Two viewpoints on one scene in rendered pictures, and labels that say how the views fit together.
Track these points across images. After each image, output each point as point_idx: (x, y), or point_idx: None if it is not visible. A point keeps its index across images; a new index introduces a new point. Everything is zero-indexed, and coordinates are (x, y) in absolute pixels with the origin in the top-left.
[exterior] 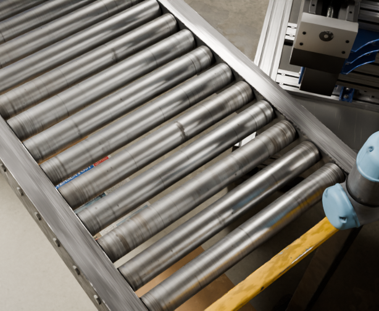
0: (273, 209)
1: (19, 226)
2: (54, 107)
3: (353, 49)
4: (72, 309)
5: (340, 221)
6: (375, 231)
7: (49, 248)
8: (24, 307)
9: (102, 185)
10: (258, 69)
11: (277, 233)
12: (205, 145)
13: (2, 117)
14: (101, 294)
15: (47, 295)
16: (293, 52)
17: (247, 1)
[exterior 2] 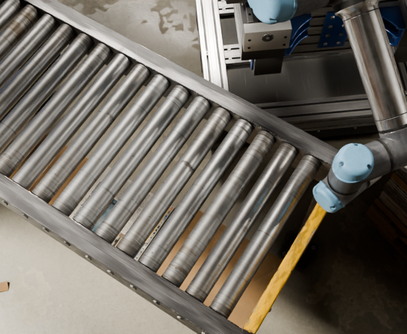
0: (278, 207)
1: (55, 252)
2: (84, 180)
3: (290, 37)
4: (126, 303)
5: (331, 209)
6: None
7: (87, 262)
8: (89, 315)
9: (148, 232)
10: (228, 93)
11: None
12: (212, 173)
13: (46, 202)
14: (183, 315)
15: (102, 299)
16: (242, 52)
17: None
